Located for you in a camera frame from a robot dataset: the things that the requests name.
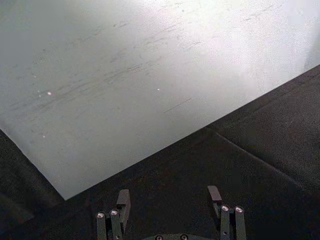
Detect black table cloth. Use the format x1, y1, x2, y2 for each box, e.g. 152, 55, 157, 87
0, 64, 320, 240

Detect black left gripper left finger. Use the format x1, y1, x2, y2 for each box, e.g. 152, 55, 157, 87
96, 188, 132, 240

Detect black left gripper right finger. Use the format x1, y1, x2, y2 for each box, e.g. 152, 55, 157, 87
207, 185, 248, 240

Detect plain pale wall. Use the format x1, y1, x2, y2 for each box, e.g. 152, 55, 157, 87
0, 0, 320, 201

